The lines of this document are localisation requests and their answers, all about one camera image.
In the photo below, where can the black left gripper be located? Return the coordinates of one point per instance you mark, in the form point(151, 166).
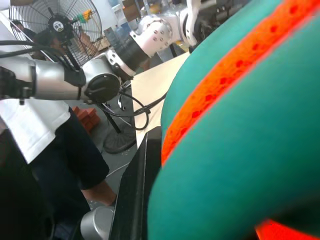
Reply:
point(211, 15)

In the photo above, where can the blue water jugs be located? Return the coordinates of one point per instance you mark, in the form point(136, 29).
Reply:
point(117, 37)

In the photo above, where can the person in white shirt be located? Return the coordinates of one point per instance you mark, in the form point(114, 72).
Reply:
point(32, 120)

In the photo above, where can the orange and teal backpack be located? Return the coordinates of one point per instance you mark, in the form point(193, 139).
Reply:
point(250, 140)

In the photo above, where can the orange stacked blocks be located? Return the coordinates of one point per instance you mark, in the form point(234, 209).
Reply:
point(87, 118)

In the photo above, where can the brown cardboard box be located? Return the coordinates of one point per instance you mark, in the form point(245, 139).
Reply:
point(132, 7)

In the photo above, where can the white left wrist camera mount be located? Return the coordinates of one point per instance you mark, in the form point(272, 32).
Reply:
point(157, 35)

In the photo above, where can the black standing fan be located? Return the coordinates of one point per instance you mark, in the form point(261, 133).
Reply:
point(58, 23)

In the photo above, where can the black table side panel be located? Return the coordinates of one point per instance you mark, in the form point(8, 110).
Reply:
point(132, 190)

